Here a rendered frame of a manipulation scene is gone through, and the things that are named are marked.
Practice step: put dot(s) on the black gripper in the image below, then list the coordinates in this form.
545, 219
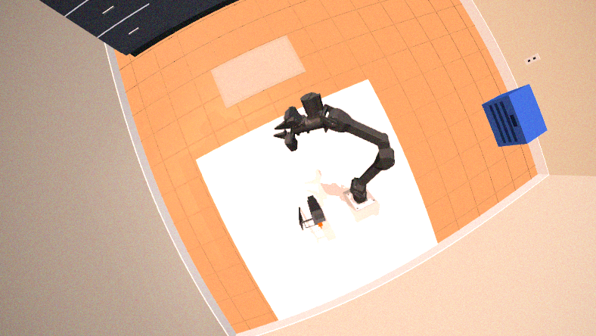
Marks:
289, 136

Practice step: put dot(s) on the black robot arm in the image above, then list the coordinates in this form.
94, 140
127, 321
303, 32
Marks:
340, 121

